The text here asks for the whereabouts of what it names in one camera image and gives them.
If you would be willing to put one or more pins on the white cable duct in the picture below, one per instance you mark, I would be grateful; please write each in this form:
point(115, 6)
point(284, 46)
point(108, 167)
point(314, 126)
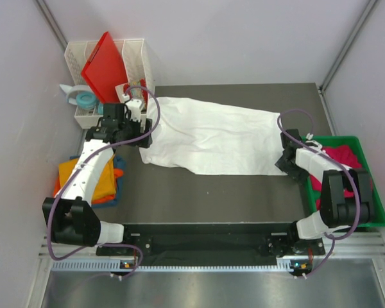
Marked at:
point(121, 266)

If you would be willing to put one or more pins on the white file organizer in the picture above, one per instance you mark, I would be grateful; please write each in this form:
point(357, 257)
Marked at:
point(136, 61)

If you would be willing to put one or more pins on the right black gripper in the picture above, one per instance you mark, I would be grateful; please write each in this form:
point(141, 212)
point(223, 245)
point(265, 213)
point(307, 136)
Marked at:
point(299, 176)

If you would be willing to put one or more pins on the light blue headphones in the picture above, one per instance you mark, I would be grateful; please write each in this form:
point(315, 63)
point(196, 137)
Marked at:
point(83, 97)

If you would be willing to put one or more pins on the pink t shirt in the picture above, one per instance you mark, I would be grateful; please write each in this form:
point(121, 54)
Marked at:
point(344, 155)

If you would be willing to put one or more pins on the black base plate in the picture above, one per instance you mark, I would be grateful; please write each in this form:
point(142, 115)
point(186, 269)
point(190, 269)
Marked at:
point(264, 238)

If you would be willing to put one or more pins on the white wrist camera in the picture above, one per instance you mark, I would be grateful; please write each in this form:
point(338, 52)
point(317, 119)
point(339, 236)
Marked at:
point(315, 145)
point(136, 108)

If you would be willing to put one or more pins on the red patterned booklet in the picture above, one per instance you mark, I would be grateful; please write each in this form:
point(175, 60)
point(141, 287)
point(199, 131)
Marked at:
point(129, 90)

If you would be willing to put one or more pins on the white t shirt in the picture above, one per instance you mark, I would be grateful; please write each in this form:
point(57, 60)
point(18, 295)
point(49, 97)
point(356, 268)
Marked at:
point(213, 139)

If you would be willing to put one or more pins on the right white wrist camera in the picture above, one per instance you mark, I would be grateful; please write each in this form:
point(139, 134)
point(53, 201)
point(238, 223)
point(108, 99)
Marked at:
point(315, 145)

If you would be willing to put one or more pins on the aluminium frame rail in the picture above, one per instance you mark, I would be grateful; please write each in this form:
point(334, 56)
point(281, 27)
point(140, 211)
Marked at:
point(346, 47)

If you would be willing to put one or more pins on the red plastic folder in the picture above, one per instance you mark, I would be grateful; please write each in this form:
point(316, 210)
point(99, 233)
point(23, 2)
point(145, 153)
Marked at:
point(104, 70)

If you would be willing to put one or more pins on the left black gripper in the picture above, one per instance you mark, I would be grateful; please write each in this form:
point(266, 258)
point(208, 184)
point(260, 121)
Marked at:
point(137, 125)

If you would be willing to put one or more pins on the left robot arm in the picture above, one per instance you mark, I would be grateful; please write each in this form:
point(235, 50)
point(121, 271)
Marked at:
point(69, 216)

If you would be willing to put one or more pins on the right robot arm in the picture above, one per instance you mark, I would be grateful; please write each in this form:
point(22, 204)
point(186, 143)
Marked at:
point(346, 197)

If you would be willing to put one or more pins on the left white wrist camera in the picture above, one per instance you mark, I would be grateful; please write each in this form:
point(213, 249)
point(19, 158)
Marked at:
point(136, 108)

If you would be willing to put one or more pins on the green plastic bin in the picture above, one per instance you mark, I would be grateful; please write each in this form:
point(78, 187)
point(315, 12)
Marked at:
point(311, 196)

